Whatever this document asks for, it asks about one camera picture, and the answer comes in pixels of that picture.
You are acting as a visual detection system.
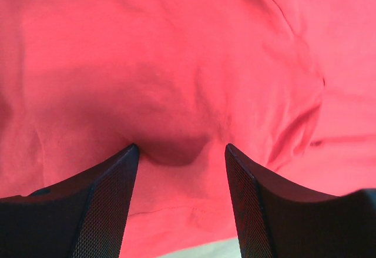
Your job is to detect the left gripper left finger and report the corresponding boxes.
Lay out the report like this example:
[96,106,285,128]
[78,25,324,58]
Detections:
[1,145,139,257]

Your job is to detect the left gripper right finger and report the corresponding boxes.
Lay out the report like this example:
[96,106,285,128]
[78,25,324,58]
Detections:
[225,144,375,257]

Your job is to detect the red t shirt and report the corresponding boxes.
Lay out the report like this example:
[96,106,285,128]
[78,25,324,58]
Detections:
[1,0,375,257]

